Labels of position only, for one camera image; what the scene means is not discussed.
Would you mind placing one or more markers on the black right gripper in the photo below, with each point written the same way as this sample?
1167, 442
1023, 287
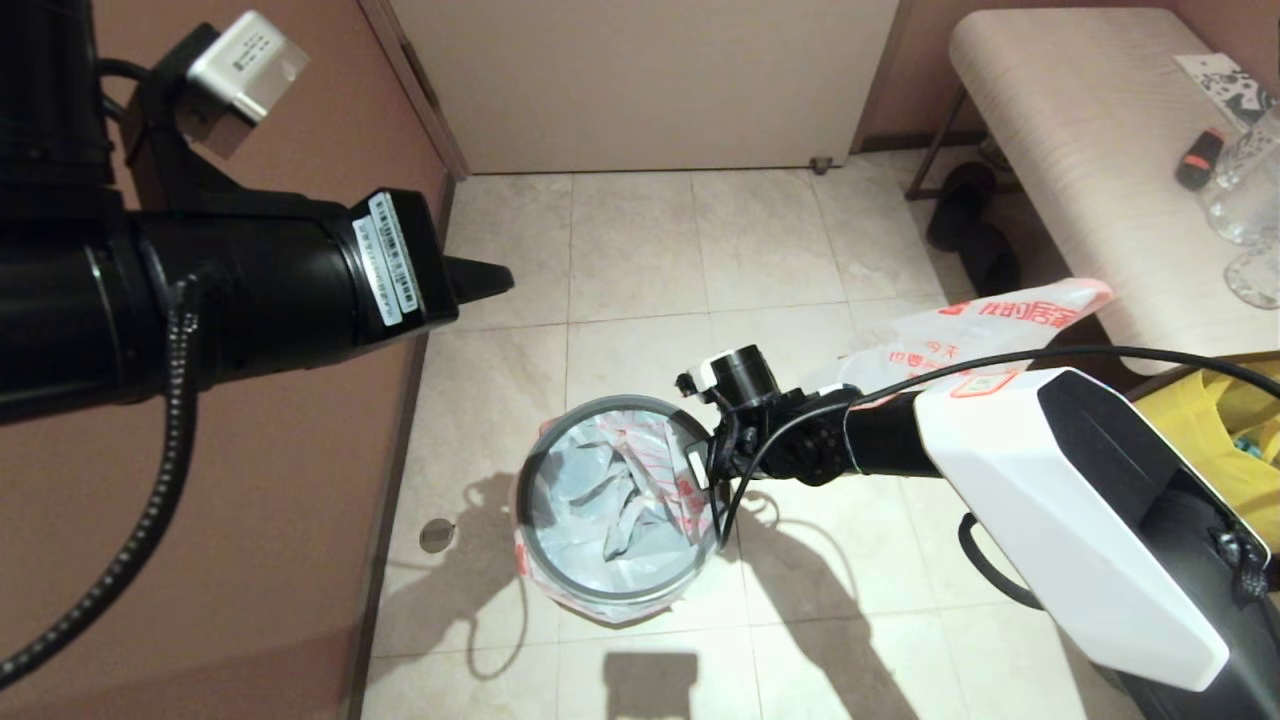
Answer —
735, 445

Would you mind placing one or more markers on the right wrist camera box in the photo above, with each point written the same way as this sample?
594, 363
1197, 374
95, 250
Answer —
686, 382

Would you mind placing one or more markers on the small metal door stop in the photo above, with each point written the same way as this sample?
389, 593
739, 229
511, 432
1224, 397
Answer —
822, 165

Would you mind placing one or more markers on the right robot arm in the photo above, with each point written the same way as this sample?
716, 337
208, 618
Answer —
1050, 480

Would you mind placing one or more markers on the light wood bench metal legs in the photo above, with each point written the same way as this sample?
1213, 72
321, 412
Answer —
1080, 150

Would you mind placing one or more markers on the tall clear glass vessel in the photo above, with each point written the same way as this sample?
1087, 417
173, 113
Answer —
1245, 205

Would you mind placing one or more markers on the pale door panel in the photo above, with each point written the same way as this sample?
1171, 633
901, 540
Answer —
650, 80

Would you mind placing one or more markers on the short clear glass vessel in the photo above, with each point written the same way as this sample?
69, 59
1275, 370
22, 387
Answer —
1256, 278

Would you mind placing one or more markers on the brown door frame post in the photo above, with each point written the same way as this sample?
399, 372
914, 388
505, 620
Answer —
880, 80
415, 85

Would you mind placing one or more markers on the small teal packet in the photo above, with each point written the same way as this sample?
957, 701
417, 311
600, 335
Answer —
1250, 445

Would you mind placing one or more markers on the spare white red plastic bag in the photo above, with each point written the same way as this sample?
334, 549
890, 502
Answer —
960, 335

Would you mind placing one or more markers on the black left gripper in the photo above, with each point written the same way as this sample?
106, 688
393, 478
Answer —
290, 290

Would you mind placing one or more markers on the printed paper leaflet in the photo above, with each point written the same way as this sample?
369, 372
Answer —
1225, 87

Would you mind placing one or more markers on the black and red marker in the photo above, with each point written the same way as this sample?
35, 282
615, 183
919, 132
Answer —
1200, 160

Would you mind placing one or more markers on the round grey floor disc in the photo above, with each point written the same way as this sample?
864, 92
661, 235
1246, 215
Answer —
437, 536

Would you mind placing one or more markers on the white and red plastic bag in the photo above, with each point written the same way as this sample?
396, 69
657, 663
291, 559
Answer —
610, 520

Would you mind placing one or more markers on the yellow fabric bag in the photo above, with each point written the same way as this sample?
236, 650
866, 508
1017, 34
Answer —
1210, 420

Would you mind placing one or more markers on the black slipper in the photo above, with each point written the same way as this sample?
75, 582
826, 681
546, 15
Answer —
960, 205
992, 265

